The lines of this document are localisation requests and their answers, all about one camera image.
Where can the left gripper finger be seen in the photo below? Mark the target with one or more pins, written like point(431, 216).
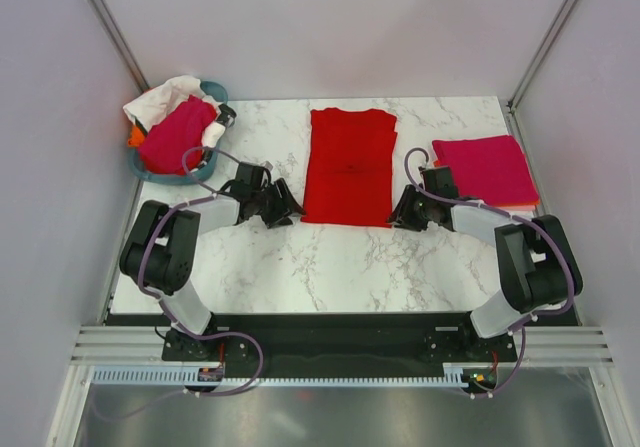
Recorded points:
point(288, 205)
point(276, 216)

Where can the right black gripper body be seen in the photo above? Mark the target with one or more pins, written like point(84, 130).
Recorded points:
point(419, 212)

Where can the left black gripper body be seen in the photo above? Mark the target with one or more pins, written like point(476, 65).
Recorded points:
point(267, 193)

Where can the red t shirt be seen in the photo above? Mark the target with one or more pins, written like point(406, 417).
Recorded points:
point(350, 168)

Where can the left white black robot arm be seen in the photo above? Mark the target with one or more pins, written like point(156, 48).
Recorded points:
point(159, 252)

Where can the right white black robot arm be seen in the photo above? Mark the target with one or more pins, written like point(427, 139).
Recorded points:
point(538, 273)

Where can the white and black garment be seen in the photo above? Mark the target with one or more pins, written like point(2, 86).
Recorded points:
point(226, 117)

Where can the folded magenta t shirt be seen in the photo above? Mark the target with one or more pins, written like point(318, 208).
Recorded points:
point(503, 148)

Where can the magenta shirt in basket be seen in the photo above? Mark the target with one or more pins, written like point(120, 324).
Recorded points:
point(164, 146)

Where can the teal plastic laundry basket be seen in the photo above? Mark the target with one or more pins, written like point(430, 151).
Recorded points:
point(203, 171)

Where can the orange shirt in basket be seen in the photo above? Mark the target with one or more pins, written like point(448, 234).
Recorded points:
point(137, 136)

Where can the white shirt in basket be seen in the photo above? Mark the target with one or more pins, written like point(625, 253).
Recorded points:
point(152, 107)

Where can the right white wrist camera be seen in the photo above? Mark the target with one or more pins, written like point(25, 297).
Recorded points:
point(435, 165)

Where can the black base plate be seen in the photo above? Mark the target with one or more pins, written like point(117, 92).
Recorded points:
point(409, 338)

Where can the white slotted cable duct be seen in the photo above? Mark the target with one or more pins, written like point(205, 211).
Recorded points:
point(283, 374)

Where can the aluminium front rail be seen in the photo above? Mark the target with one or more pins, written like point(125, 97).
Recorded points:
point(553, 346)

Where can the left aluminium frame post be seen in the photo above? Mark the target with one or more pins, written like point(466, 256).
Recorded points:
point(119, 42)

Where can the aluminium frame post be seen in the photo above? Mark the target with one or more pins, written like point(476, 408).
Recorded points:
point(119, 42)
point(549, 39)

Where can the right aluminium frame post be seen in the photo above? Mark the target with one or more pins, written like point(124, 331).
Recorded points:
point(549, 39)

